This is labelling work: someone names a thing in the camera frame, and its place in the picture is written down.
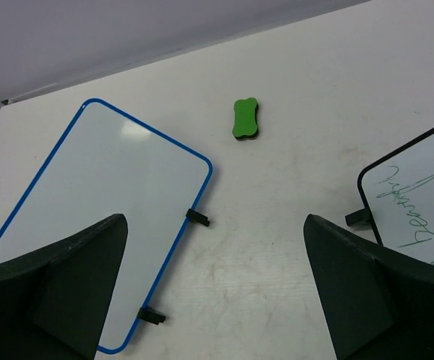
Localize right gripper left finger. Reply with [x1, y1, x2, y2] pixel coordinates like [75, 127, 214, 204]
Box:
[0, 214, 128, 359]

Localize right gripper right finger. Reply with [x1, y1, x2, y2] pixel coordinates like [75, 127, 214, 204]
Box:
[303, 214, 434, 359]

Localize blue framed whiteboard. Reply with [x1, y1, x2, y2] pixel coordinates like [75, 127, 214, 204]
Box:
[0, 98, 213, 355]

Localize green whiteboard eraser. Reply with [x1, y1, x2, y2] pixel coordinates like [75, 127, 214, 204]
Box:
[232, 97, 259, 141]

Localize black framed whiteboard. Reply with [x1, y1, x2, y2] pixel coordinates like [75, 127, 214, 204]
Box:
[345, 127, 434, 265]

